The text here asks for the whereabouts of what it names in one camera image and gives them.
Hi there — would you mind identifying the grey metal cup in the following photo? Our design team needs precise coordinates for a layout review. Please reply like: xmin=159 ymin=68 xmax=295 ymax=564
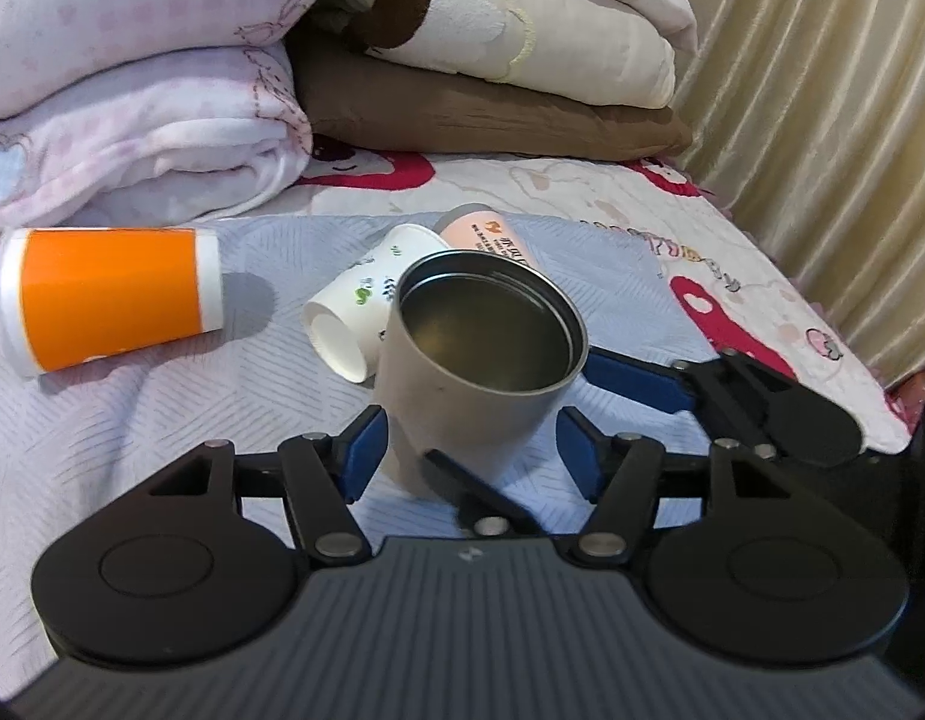
xmin=373 ymin=249 xmax=589 ymax=500

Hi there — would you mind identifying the brown pillow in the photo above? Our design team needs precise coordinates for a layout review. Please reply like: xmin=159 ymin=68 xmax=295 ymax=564
xmin=292 ymin=36 xmax=695 ymax=163

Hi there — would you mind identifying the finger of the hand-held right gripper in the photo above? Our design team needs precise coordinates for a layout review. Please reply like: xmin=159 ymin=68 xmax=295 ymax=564
xmin=423 ymin=448 xmax=543 ymax=538
xmin=584 ymin=347 xmax=786 ymax=460

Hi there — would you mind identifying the cream embroidered folded quilt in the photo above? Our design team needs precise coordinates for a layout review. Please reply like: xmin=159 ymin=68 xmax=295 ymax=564
xmin=333 ymin=0 xmax=701 ymax=110

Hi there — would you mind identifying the peach paper cup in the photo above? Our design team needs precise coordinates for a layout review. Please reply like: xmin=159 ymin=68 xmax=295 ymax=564
xmin=434 ymin=204 xmax=543 ymax=275

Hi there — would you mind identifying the orange and white cup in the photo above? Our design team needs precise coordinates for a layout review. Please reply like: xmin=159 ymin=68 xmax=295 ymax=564
xmin=0 ymin=226 xmax=225 ymax=378

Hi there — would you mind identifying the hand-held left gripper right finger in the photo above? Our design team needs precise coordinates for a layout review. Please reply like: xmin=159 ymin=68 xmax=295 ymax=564
xmin=556 ymin=405 xmax=809 ymax=568

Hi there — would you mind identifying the printed pink bedsheet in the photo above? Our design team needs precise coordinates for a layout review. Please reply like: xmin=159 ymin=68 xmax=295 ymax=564
xmin=207 ymin=133 xmax=915 ymax=458

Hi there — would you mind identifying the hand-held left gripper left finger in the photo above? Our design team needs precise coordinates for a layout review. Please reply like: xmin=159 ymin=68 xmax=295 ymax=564
xmin=143 ymin=404 xmax=392 ymax=565

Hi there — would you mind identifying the pink checked folded blanket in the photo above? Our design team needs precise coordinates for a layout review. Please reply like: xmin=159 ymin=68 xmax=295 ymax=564
xmin=0 ymin=0 xmax=340 ymax=242

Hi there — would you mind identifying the white paper cup green print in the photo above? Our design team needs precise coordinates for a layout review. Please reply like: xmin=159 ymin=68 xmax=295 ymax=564
xmin=303 ymin=223 xmax=452 ymax=384

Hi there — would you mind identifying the cream curtain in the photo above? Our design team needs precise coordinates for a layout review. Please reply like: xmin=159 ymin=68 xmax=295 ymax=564
xmin=670 ymin=0 xmax=925 ymax=392

